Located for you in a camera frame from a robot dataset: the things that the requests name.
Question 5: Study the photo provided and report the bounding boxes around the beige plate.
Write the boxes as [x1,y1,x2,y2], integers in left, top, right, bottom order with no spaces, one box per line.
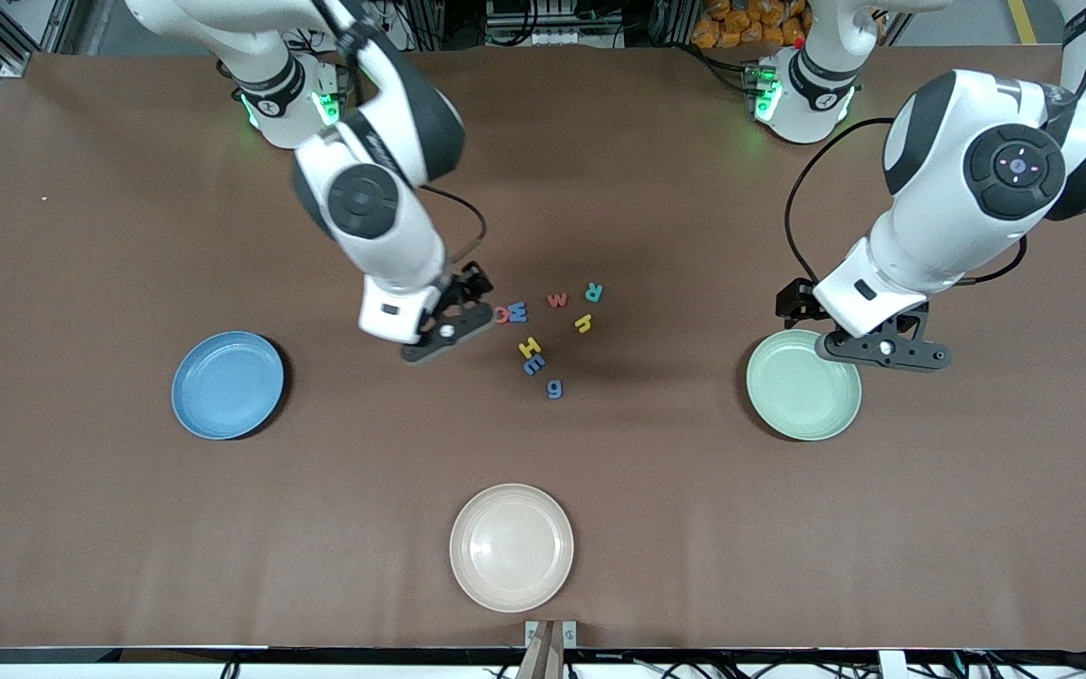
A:
[450,483,575,614]

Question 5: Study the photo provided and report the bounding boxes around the metal table edge bracket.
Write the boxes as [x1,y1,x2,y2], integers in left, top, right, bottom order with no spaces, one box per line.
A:
[525,620,578,650]

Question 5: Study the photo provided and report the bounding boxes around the beige pole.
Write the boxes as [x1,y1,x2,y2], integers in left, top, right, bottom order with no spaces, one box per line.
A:
[517,621,566,679]

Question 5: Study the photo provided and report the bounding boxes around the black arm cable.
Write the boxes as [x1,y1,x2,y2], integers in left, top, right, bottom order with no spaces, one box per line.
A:
[783,116,897,289]
[416,184,489,279]

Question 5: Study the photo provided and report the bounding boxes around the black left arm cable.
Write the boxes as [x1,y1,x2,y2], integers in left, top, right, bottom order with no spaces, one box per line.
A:
[783,116,897,289]

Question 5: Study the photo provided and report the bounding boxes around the blue plate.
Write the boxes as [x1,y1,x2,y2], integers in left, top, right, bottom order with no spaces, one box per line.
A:
[171,330,286,441]

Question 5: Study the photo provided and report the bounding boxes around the green plate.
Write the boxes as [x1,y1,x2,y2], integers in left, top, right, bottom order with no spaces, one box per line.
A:
[746,328,864,442]

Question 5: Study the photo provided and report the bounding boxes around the orange fruit bag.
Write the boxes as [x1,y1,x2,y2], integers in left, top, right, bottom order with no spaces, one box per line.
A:
[691,0,813,50]

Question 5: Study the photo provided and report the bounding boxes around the aluminium frame profile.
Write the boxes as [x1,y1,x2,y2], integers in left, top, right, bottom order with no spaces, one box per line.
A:
[0,0,115,78]

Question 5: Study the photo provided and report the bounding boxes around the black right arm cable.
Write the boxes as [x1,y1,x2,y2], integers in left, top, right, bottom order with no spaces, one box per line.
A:
[416,184,489,279]

